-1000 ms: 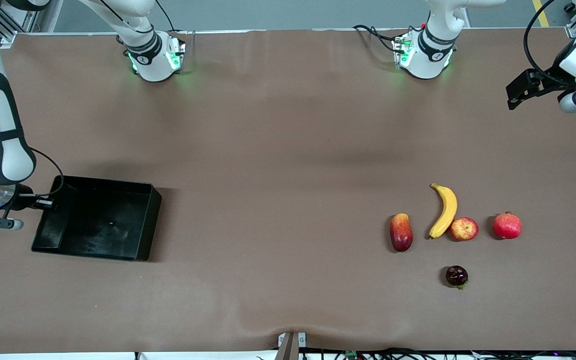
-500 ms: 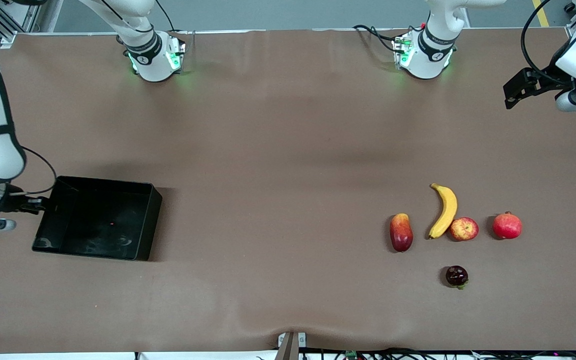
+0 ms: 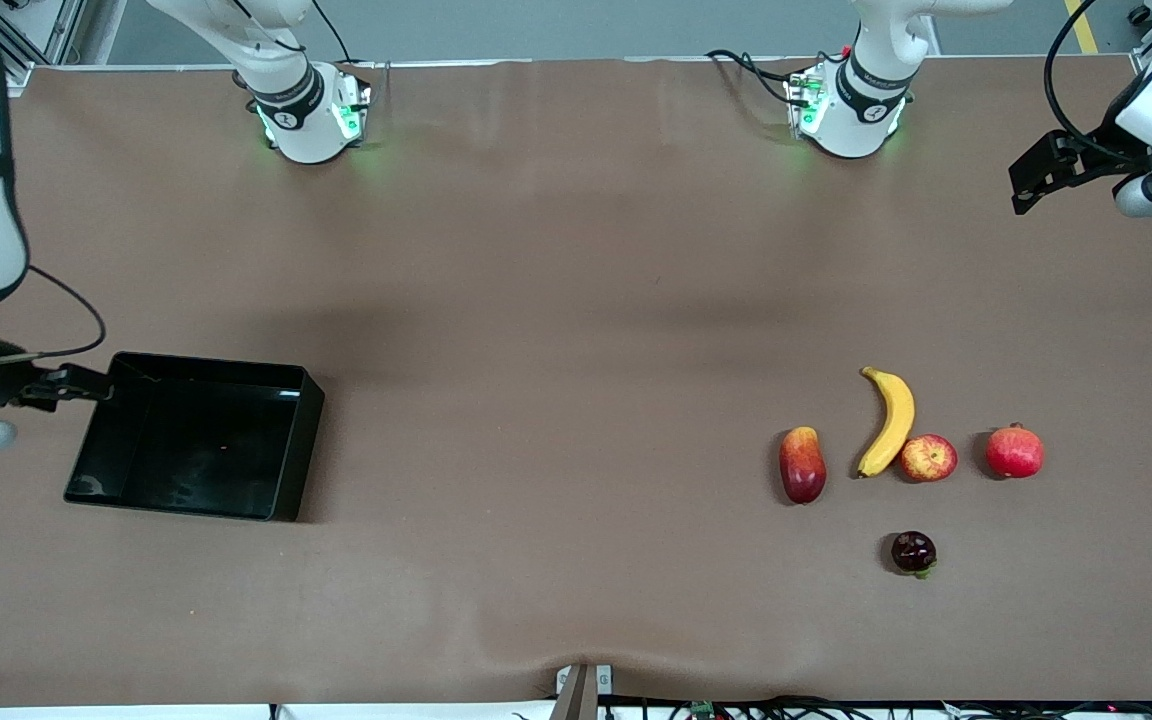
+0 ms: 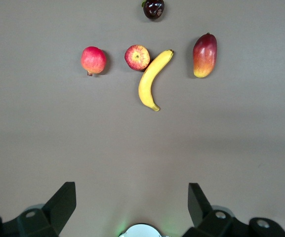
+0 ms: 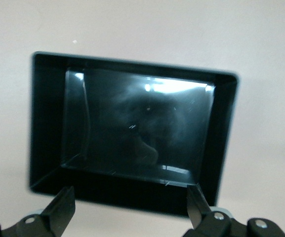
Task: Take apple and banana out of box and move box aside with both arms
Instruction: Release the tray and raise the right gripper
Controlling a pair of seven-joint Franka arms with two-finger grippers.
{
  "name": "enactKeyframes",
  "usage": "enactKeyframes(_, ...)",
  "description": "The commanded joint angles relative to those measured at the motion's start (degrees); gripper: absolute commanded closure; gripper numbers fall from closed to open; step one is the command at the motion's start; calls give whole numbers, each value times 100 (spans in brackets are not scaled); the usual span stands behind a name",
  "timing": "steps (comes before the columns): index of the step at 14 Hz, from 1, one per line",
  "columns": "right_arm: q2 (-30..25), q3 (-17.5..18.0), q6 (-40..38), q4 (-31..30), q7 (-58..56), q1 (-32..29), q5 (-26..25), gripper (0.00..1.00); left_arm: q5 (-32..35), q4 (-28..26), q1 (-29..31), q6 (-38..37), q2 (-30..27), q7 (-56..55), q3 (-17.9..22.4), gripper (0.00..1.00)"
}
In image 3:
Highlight black left base cable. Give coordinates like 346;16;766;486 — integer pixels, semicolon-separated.
706;48;799;106

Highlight black plastic box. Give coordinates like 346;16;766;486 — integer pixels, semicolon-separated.
63;350;326;523

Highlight metal bracket with post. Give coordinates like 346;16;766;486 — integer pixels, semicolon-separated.
556;663;614;720

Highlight brown table mat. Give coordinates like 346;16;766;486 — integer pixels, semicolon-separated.
0;55;1152;709

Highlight aluminium extrusion frame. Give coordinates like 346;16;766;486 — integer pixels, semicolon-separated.
0;0;87;73

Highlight dark purple mangosteen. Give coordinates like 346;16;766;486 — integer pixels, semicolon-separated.
889;531;938;579

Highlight red yellow mango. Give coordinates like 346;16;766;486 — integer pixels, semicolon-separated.
779;426;828;506

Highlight black base cable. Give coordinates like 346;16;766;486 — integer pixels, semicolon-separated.
311;0;353;64
706;48;799;106

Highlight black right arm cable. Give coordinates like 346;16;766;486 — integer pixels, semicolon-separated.
0;265;107;361

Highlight red pomegranate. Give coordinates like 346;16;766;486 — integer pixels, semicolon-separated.
985;423;1046;480

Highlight black right base cable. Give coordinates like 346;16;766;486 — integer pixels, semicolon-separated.
311;0;353;64

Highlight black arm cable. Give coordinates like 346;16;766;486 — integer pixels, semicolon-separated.
1043;0;1112;161
0;265;107;361

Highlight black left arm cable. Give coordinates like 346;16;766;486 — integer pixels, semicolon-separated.
1043;0;1112;161

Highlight yellow banana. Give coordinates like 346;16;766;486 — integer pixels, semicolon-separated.
856;366;917;479

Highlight red yellow apple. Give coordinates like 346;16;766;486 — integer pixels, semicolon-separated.
899;433;959;484

